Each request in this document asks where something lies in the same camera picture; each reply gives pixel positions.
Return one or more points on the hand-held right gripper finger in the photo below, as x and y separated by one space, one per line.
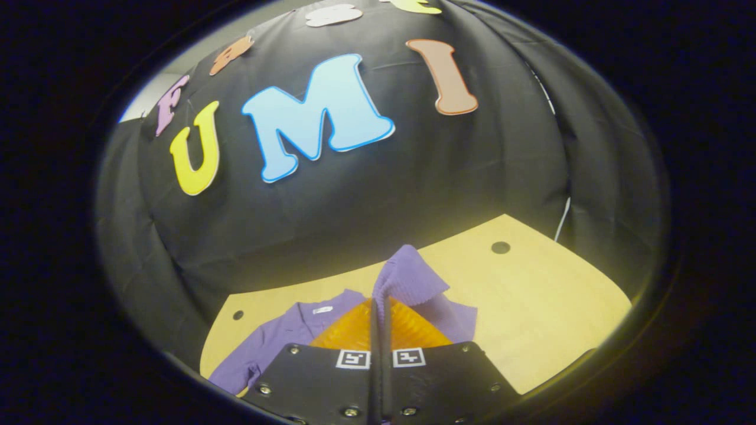
386 383
375 383

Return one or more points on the purple collared shirt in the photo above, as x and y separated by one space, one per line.
407 277

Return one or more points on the black backdrop cloth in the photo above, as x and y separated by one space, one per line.
354 200

